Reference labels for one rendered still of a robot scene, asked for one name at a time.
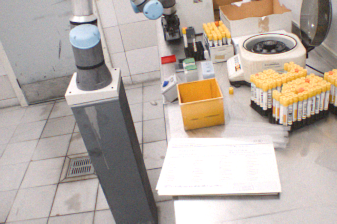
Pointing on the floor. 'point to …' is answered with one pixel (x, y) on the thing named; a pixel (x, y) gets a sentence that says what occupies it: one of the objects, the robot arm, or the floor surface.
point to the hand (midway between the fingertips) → (172, 34)
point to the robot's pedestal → (117, 158)
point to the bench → (326, 206)
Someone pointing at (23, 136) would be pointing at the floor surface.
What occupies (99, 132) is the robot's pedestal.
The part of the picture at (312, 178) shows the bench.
